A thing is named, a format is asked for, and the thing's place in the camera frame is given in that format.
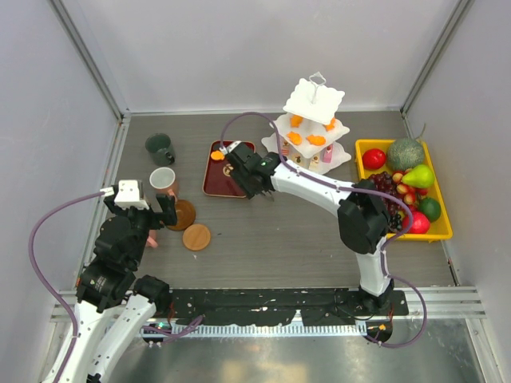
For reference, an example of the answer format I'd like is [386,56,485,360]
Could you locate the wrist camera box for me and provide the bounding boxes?
[218,140,241,156]
[100,180,149,210]

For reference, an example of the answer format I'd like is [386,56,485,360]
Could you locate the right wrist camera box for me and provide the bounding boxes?
[218,140,241,156]

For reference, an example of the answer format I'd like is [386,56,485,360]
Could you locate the red dessert tray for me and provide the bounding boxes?
[202,140,246,199]

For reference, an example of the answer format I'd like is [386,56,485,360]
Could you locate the red cherries cluster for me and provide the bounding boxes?
[392,168,429,211]

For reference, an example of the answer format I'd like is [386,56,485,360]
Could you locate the pink mug near arm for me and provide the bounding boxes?
[145,230,158,248]

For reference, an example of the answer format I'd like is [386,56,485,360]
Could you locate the red apple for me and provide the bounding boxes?
[362,148,386,170]

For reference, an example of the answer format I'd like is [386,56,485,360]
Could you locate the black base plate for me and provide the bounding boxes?
[172,288,409,326]

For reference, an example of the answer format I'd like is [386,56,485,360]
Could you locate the dark brown wooden saucer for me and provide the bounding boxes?
[167,199,196,231]

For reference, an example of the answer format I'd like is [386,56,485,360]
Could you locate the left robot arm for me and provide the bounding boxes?
[46,187,177,382]

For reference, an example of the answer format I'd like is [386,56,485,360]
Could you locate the green melon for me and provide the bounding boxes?
[386,124,426,171]

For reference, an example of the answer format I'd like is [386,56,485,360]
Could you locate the white three-tier stand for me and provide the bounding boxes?
[261,72,351,175]

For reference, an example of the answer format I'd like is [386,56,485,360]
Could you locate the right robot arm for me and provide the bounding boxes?
[220,141,394,314]

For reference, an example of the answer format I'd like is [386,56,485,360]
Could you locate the light wooden coaster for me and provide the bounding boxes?
[183,223,212,251]

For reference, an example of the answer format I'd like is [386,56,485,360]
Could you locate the purple grape bunch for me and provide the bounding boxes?
[368,172,403,215]

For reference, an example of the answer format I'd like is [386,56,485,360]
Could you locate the dark green mug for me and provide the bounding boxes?
[145,133,176,167]

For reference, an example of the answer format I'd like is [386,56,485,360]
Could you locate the metal serving tongs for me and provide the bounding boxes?
[263,191,275,202]

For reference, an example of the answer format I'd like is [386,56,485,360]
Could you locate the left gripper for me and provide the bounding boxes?
[107,192,177,266]

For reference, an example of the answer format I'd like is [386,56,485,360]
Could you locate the cream cake slice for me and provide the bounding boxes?
[309,156,320,172]

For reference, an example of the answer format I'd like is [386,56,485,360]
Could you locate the dark grapes bunch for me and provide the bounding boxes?
[388,212,403,234]

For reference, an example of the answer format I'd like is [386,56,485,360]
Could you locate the orange fish cookies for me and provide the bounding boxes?
[219,112,341,156]

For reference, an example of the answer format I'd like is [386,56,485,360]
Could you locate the pink mug white inside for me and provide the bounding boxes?
[149,167,179,199]

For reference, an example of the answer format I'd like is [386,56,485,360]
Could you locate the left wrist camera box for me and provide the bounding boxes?
[100,180,149,210]

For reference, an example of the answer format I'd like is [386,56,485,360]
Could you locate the green pear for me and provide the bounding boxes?
[402,164,435,188]

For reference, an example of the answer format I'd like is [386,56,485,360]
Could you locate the red pomegranate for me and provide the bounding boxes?
[402,211,430,235]

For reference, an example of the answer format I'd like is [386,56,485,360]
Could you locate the green lime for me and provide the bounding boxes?
[418,197,442,223]

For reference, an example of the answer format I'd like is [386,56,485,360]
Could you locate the yellow fruit bin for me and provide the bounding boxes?
[355,139,453,243]

